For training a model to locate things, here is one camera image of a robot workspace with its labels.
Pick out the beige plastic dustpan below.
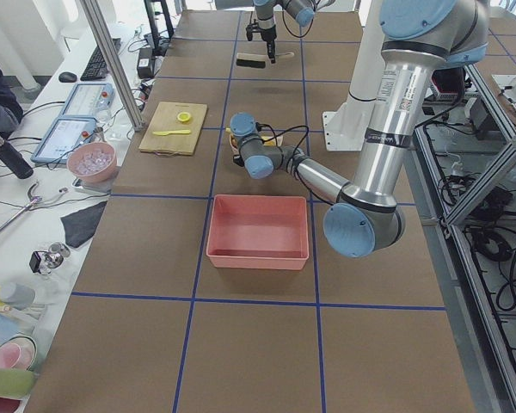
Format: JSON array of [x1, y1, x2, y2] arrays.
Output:
[[227, 133, 285, 150]]

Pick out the toy lemon slices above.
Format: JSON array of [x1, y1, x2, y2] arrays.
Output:
[[176, 111, 193, 124]]

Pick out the pink bowl with ice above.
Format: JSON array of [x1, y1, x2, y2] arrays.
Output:
[[66, 142, 117, 183]]

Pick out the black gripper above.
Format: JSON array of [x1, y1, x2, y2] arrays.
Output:
[[245, 20, 277, 64], [231, 146, 243, 167]]

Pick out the yellow toy knife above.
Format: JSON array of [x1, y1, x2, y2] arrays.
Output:
[[152, 129, 192, 137]]

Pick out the pink plastic bin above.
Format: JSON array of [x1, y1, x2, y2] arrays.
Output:
[[206, 194, 310, 271]]

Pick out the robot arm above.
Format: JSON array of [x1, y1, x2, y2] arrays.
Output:
[[230, 1, 489, 258], [236, 0, 316, 69]]

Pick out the black keyboard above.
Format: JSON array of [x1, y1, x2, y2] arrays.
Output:
[[79, 46, 108, 82]]

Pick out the aluminium frame post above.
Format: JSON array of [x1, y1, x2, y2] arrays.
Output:
[[80, 0, 144, 132]]

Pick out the black water bottle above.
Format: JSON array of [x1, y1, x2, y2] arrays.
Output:
[[0, 135, 34, 179]]

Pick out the wooden cutting board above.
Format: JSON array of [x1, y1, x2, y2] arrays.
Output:
[[138, 102, 208, 156]]

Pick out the teach pendant tablet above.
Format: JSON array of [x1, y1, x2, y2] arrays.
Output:
[[60, 82, 114, 116], [31, 116, 96, 164]]

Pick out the teach pendant tablet near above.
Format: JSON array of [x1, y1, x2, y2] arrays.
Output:
[[31, 116, 96, 164]]

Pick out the stack of pastel cups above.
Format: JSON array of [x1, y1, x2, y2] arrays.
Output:
[[0, 281, 40, 413]]

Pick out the beige hand brush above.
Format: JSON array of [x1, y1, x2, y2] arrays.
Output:
[[236, 52, 295, 69]]

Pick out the dark grey cloth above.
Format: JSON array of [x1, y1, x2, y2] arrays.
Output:
[[60, 201, 107, 248]]

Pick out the black computer mouse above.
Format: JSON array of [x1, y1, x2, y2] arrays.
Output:
[[58, 71, 77, 83]]

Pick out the teach pendant tablet far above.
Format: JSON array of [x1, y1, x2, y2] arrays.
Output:
[[60, 82, 114, 116]]

